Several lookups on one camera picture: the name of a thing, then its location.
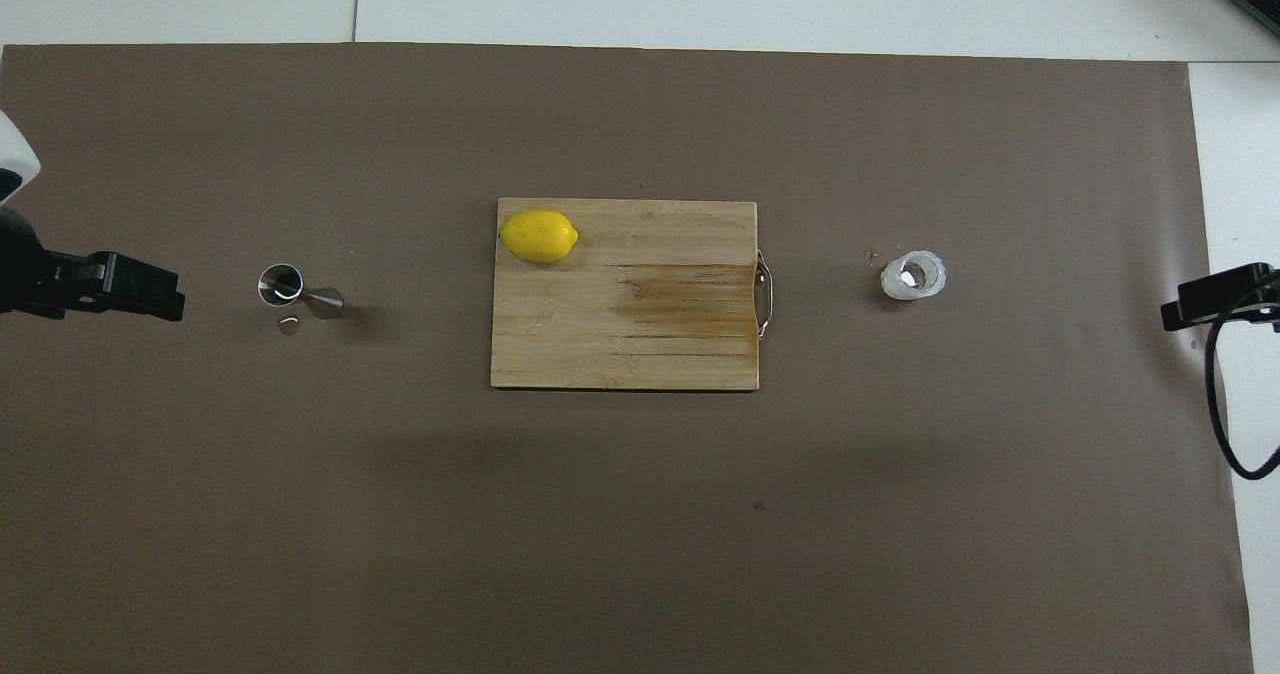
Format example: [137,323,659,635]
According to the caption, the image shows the steel double jigger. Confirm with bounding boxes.
[257,263,346,321]

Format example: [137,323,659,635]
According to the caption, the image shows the clear plastic cup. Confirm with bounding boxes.
[880,249,948,302]

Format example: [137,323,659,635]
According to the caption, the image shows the wooden cutting board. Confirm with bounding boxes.
[490,198,776,392]

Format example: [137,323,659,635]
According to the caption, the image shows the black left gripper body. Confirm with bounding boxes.
[0,206,51,317]

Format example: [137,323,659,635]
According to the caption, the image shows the yellow lemon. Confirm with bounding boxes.
[499,209,580,265]

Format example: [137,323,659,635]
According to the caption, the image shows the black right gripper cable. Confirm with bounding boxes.
[1204,272,1280,482]

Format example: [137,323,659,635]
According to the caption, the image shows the brown table mat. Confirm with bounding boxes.
[0,42,1256,674]

